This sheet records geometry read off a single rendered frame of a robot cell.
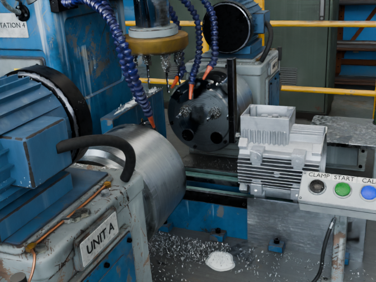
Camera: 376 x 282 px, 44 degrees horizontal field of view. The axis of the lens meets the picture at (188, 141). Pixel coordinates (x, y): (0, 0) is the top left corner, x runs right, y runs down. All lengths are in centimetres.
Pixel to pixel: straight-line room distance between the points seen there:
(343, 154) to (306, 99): 277
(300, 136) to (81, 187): 58
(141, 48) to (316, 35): 325
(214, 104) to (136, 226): 68
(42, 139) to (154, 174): 37
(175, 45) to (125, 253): 57
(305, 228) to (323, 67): 323
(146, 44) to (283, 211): 54
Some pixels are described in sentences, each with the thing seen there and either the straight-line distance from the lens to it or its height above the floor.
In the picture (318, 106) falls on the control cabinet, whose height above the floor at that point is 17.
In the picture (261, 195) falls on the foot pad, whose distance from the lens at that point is 119.
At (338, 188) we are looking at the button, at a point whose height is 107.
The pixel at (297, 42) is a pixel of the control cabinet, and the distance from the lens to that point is 437.
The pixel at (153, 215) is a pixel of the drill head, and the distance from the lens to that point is 97.
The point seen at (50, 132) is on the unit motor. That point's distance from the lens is 67.
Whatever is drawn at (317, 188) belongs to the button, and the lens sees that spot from 99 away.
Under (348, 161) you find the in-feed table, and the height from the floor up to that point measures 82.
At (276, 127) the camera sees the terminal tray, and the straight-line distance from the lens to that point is 116.
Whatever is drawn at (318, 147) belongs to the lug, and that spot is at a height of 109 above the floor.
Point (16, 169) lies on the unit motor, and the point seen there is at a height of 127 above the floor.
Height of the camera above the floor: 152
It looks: 22 degrees down
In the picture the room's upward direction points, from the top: 4 degrees counter-clockwise
